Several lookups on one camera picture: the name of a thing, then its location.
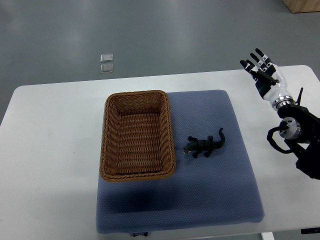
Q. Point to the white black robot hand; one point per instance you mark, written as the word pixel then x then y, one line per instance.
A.
pixel 269 79

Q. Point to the dark green toy crocodile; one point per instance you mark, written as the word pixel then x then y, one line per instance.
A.
pixel 197 146

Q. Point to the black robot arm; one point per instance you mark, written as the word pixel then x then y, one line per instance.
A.
pixel 300 130

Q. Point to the brown wicker basket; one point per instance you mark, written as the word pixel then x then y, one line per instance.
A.
pixel 137 141

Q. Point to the wooden box corner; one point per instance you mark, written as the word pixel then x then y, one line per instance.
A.
pixel 302 6

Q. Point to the blue grey fabric mat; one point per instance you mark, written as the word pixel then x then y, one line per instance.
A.
pixel 203 191

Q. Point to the black table control panel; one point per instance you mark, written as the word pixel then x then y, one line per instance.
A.
pixel 306 231

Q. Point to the white table leg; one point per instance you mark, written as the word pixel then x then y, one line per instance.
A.
pixel 267 236

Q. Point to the upper metal floor plate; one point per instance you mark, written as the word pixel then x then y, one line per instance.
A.
pixel 106 57

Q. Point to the metal floor plate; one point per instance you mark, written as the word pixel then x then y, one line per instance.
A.
pixel 106 57
pixel 107 68

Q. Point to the lower metal floor plate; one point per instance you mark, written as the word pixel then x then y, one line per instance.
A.
pixel 107 68

